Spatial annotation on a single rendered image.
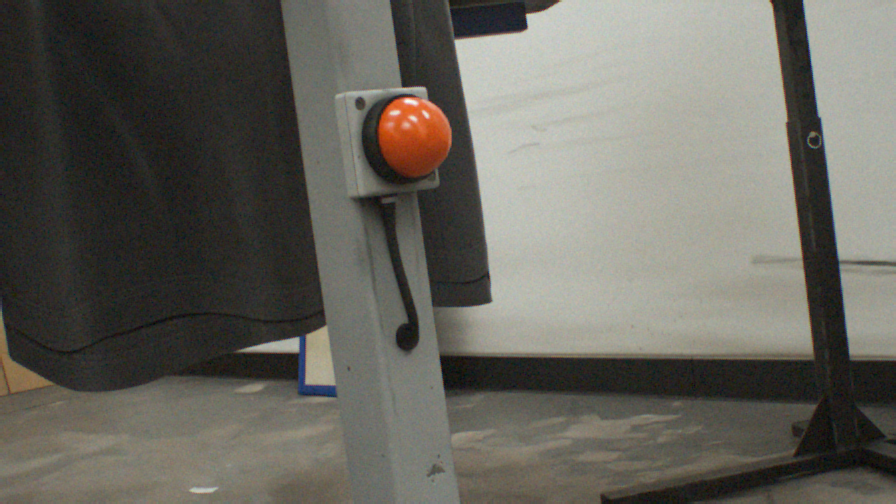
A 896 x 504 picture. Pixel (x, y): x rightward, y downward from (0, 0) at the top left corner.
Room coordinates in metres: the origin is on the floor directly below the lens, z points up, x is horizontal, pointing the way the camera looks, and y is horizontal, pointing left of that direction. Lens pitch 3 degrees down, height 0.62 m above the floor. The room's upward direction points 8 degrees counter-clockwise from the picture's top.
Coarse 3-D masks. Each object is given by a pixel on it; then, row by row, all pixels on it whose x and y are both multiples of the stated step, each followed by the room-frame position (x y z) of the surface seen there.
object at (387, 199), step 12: (384, 204) 0.58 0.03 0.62; (384, 216) 0.58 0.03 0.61; (396, 240) 0.59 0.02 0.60; (396, 252) 0.58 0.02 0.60; (396, 264) 0.58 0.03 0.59; (396, 276) 0.58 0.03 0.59; (408, 288) 0.58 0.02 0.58; (408, 300) 0.58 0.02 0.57; (408, 312) 0.58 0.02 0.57; (408, 324) 0.59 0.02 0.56; (396, 336) 0.59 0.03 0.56; (408, 336) 0.59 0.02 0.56; (408, 348) 0.59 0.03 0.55
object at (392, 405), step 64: (320, 0) 0.59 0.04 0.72; (384, 0) 0.61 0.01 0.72; (320, 64) 0.59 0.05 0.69; (384, 64) 0.60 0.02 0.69; (320, 128) 0.60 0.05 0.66; (320, 192) 0.60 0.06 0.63; (384, 192) 0.58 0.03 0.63; (320, 256) 0.61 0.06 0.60; (384, 256) 0.59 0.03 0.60; (384, 320) 0.59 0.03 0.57; (384, 384) 0.58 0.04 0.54; (384, 448) 0.59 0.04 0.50; (448, 448) 0.61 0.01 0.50
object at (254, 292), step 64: (0, 0) 0.77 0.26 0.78; (64, 0) 0.81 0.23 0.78; (128, 0) 0.83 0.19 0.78; (192, 0) 0.86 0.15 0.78; (256, 0) 0.91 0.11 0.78; (0, 64) 0.77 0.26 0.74; (64, 64) 0.81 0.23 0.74; (128, 64) 0.83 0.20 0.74; (192, 64) 0.86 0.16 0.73; (256, 64) 0.90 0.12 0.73; (448, 64) 1.02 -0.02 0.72; (0, 128) 0.76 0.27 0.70; (64, 128) 0.80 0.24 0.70; (128, 128) 0.83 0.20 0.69; (192, 128) 0.86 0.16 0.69; (256, 128) 0.90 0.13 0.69; (0, 192) 0.76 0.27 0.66; (64, 192) 0.80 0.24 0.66; (128, 192) 0.83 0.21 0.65; (192, 192) 0.85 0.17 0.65; (256, 192) 0.89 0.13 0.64; (448, 192) 1.01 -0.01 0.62; (0, 256) 0.76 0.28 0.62; (64, 256) 0.79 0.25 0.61; (128, 256) 0.83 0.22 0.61; (192, 256) 0.85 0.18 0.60; (256, 256) 0.88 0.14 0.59; (448, 256) 1.01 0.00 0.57; (64, 320) 0.78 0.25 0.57; (128, 320) 0.82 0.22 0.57; (192, 320) 0.85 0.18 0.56; (256, 320) 0.88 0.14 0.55; (320, 320) 0.93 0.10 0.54; (64, 384) 0.77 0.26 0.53; (128, 384) 0.82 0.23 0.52
